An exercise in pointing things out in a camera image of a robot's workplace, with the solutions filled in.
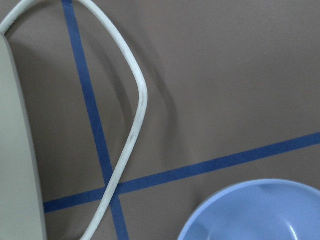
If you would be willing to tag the blue bowl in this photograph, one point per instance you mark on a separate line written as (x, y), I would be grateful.
(265, 209)

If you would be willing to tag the white and chrome toaster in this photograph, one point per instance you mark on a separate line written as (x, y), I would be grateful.
(21, 203)

